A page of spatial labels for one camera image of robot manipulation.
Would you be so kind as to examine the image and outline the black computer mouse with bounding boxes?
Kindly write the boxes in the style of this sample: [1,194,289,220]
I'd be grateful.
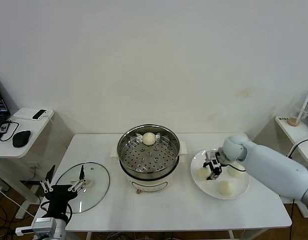
[11,130,31,148]

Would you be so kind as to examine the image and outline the white electric cooker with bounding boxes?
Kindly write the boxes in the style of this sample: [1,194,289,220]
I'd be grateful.
[110,141,188,195]

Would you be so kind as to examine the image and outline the round glass pot lid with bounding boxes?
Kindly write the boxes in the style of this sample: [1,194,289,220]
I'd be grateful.
[55,161,111,214]

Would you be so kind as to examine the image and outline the clear plastic drink cup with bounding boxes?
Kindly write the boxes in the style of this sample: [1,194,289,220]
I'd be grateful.
[287,104,308,127]

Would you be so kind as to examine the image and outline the white round plate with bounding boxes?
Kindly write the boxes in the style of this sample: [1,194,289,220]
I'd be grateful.
[190,149,250,200]

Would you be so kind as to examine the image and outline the white floor cable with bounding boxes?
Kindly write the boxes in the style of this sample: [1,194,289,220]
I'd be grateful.
[0,186,36,218]

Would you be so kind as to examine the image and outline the steel steamer basket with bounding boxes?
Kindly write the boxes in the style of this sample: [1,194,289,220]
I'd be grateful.
[117,124,181,180]

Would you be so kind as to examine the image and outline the flat white box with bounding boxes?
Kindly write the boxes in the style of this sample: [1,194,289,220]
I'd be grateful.
[13,107,54,122]

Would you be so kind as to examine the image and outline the small adapter with black cable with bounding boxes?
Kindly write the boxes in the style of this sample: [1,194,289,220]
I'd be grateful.
[0,119,20,143]

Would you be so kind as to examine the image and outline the white side table with laptop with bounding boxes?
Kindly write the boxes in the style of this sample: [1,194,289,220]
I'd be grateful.
[0,107,74,221]

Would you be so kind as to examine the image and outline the plastic cup with straw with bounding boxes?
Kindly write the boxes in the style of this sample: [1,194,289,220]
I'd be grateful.
[295,90,308,125]

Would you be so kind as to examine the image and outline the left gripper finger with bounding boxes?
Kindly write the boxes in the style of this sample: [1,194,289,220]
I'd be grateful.
[67,164,87,194]
[39,164,56,195]

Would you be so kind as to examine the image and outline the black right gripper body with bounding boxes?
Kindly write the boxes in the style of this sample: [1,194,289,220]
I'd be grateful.
[205,150,223,172]

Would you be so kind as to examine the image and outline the black power cable with plug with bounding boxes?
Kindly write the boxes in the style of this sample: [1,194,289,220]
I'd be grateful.
[287,135,308,240]

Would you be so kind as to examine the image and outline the white side table with cup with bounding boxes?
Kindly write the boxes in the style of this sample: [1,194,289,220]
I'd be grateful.
[251,116,308,218]

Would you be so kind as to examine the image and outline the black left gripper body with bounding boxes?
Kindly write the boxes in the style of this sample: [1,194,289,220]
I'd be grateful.
[45,184,81,221]

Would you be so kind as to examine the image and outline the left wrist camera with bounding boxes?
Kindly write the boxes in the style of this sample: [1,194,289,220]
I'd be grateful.
[15,226,36,236]

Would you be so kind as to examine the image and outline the black and white phone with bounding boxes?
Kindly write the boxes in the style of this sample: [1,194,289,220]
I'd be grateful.
[31,109,47,121]

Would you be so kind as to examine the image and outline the white steamed baozi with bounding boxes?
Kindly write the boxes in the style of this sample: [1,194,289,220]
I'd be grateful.
[142,131,156,146]
[197,167,211,180]
[227,163,244,178]
[217,181,234,196]

